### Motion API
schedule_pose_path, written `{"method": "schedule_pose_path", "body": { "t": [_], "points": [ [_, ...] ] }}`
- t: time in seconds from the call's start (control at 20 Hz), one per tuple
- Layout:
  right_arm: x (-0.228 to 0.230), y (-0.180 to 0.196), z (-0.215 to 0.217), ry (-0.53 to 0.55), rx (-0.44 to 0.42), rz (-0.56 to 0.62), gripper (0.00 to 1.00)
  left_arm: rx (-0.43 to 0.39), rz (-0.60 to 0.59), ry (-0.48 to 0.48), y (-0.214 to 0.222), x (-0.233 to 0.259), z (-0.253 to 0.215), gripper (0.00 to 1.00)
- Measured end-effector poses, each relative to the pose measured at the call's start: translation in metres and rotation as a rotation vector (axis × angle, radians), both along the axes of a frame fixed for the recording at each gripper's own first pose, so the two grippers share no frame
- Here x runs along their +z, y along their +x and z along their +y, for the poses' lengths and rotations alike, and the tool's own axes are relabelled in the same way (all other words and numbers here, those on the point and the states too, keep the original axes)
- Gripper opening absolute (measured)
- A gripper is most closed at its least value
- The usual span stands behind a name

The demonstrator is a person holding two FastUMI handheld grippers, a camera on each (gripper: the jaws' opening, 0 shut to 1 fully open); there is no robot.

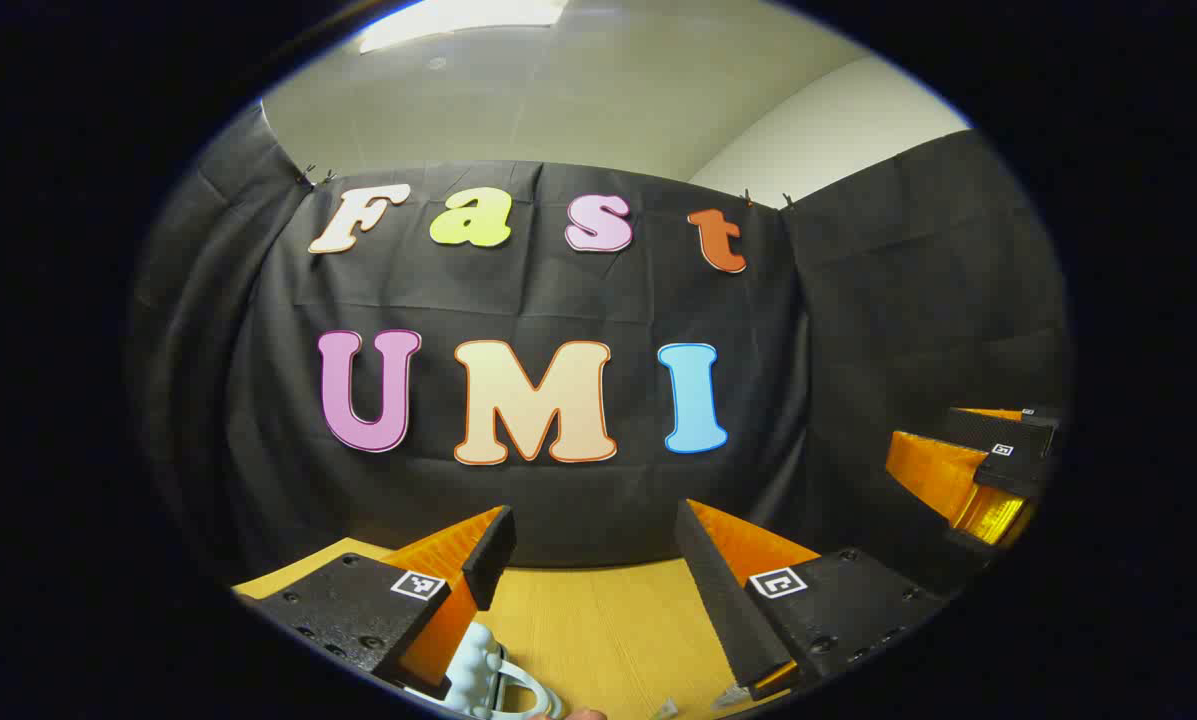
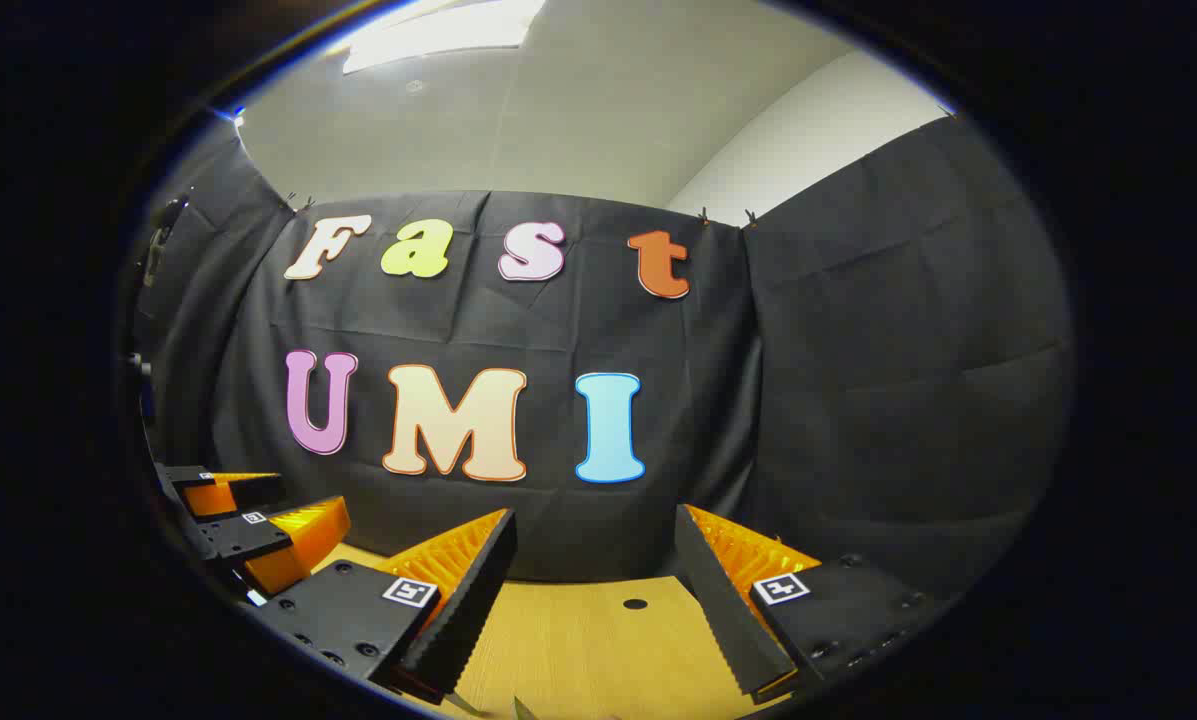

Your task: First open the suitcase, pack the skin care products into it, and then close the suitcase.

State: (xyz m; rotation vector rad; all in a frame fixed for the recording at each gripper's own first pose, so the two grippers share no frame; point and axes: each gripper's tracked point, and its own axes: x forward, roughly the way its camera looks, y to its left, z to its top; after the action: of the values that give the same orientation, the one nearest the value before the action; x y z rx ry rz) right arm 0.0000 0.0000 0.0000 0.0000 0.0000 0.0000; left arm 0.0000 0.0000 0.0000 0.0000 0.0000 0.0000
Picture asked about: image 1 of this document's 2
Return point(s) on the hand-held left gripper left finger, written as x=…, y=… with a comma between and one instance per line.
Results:
x=488, y=560

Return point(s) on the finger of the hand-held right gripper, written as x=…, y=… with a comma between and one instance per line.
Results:
x=998, y=428
x=1008, y=470

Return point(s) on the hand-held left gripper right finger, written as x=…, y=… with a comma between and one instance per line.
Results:
x=723, y=600

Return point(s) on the black backdrop cloth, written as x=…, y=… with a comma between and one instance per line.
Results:
x=558, y=300

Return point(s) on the ceiling light panel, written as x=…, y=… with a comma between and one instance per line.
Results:
x=458, y=18

